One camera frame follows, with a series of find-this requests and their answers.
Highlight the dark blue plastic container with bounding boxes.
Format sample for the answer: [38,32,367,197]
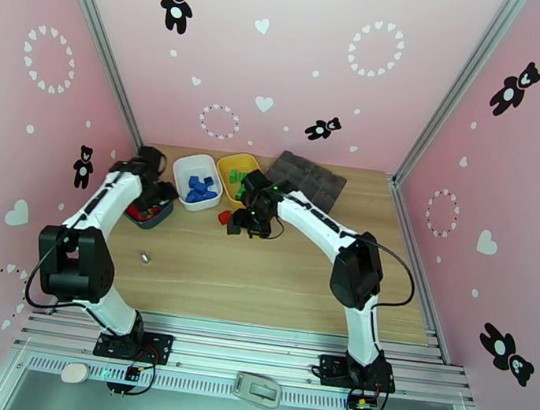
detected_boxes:
[122,192,176,233]

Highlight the white plastic container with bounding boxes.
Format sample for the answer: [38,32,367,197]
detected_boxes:
[167,151,228,216]

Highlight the yellow plastic container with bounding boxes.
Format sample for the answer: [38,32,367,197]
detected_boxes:
[212,150,265,213]

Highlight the gray compartment organizer box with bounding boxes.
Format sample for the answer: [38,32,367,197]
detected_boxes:
[263,148,352,222]

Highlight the gray plastic device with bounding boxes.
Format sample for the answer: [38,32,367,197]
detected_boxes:
[230,370,285,410]

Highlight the white round object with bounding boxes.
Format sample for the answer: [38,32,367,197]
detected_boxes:
[59,359,92,387]

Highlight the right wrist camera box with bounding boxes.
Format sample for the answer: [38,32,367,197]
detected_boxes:
[242,168,271,193]

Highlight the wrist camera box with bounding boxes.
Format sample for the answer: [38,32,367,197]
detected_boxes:
[137,144,165,168]
[242,168,271,193]

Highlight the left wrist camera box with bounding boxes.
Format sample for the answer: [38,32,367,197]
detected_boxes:
[137,144,165,168]

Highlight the aluminium rail platform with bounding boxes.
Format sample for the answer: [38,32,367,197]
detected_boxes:
[8,293,482,410]

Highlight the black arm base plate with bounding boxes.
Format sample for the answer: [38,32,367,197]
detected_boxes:
[315,352,400,397]
[92,324,176,367]

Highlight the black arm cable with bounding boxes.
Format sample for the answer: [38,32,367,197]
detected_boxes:
[21,222,99,318]
[356,239,421,314]

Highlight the aluminium table side rail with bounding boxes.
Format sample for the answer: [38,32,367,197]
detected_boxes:
[368,175,472,367]

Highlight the aluminium frame post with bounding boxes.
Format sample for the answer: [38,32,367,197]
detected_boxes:
[27,0,165,159]
[390,0,531,200]

